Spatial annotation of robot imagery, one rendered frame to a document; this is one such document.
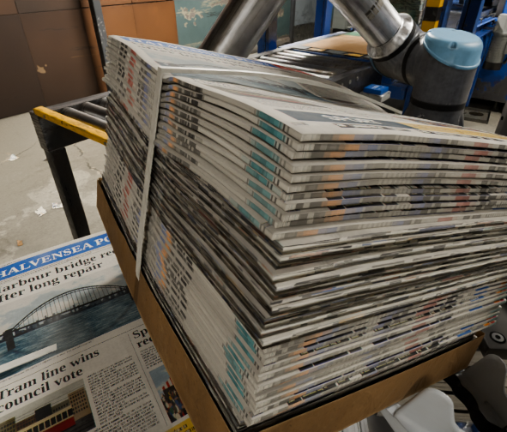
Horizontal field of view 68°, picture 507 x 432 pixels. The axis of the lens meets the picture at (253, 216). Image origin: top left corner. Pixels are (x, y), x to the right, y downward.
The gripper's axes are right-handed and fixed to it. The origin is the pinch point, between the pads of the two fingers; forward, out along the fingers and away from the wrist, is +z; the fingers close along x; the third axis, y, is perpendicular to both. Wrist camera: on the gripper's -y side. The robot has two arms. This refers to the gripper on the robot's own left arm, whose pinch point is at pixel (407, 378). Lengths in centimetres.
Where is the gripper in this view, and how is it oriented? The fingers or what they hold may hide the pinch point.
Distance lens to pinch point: 43.4
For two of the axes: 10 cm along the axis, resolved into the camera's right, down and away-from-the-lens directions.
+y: 2.3, -8.8, -4.2
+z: -5.2, -4.7, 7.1
